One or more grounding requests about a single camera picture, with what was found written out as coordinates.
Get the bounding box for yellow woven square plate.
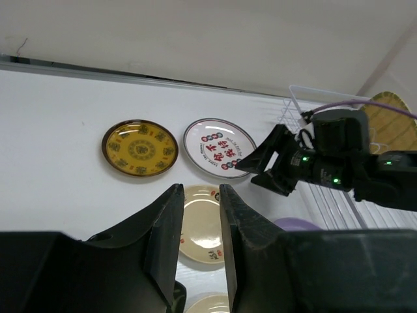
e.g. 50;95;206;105
362;104;416;154

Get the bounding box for white wire dish rack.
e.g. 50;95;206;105
278;85;416;230

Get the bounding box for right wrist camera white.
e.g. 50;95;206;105
296;111;315;150

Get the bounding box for brown yellow round plate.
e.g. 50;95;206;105
101;119;179;177

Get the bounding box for purple round plate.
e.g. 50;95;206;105
273;217;321;231

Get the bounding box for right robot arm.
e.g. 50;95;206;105
235;109;416;211

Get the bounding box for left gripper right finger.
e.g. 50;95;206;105
220;185;287;312

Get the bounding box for white plate red characters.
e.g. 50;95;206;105
183;118;257;179

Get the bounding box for cream plate upper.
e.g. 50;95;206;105
179;185;224;265

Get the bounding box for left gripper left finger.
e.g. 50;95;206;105
86;184;184;308

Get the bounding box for cream plate black spot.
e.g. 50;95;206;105
186;294;230;313

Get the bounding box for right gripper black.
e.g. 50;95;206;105
235;109;370;196

